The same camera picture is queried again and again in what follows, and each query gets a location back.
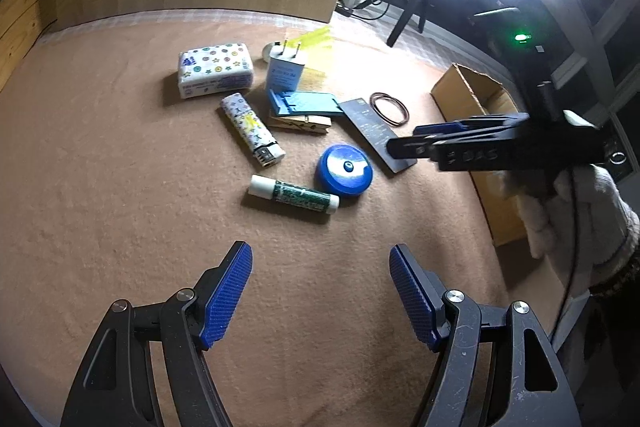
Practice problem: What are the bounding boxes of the patterned tissue pack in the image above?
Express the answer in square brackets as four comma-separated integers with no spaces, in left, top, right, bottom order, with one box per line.
[178,42,254,100]

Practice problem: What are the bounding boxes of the green white lip balm tube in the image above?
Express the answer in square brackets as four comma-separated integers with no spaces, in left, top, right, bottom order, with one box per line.
[247,174,341,215]

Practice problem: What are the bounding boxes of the white wall charger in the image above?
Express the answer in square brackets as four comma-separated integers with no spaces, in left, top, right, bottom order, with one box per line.
[262,40,306,93]

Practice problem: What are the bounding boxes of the maroon rubber band loop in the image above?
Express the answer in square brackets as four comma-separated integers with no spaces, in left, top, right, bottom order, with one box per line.
[369,91,410,128]

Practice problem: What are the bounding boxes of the wooden slat board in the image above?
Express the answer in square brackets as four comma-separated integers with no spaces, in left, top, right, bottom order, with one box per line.
[0,0,56,88]

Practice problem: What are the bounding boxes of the cardboard box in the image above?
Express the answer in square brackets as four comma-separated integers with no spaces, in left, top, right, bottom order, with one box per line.
[431,64,526,247]

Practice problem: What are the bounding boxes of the blue phone stand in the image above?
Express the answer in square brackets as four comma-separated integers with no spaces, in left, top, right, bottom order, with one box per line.
[267,90,343,117]

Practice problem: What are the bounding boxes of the right hand in white glove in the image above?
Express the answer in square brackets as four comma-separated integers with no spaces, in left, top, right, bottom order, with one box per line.
[499,165,639,297]

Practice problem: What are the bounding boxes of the patterned lighter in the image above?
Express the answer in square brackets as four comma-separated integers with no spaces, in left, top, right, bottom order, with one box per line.
[220,93,285,167]

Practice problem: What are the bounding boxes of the wooden clothespin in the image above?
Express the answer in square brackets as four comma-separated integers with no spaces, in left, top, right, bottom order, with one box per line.
[268,114,332,134]

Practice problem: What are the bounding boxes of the yellow shuttlecock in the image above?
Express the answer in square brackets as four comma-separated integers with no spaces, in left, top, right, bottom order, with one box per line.
[293,25,334,52]

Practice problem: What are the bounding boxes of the dark grey card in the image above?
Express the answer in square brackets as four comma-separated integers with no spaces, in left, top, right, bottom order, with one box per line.
[338,98,416,174]

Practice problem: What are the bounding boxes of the round blue lid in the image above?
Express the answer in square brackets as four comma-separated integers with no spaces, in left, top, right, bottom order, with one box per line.
[316,144,373,198]

